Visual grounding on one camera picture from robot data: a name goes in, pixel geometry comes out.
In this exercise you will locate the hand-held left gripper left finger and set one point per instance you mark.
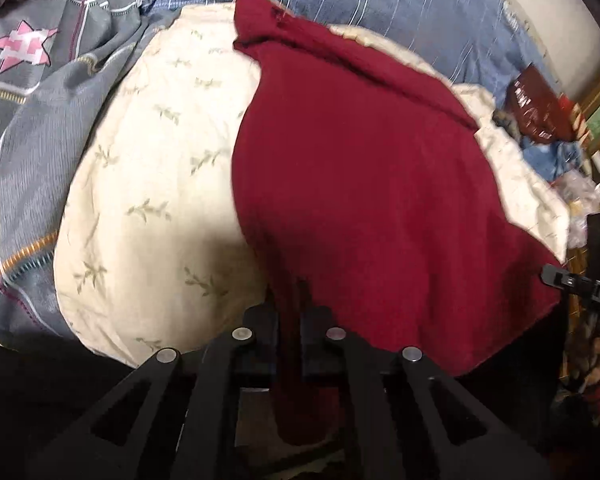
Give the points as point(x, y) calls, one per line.
point(260, 350)

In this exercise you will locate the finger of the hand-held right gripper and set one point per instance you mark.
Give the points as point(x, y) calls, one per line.
point(580, 284)

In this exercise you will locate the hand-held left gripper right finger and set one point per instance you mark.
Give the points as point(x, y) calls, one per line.
point(320, 350)

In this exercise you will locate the dark red knit garment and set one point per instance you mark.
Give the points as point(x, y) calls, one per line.
point(355, 185)

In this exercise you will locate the white crumpled plastic bag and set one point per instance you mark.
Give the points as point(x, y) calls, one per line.
point(577, 200)

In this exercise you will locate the colourful printed cloth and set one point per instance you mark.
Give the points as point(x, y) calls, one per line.
point(590, 350)

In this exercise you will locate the light blue crumpled cloth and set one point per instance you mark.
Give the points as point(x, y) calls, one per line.
point(550, 160)

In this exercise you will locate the red-brown plastic bag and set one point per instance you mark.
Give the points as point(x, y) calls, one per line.
point(532, 102)

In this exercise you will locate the cream leaf-print pillow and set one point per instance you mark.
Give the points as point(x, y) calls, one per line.
point(145, 210)

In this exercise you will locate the grey star-print quilt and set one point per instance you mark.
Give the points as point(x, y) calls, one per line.
point(30, 110)

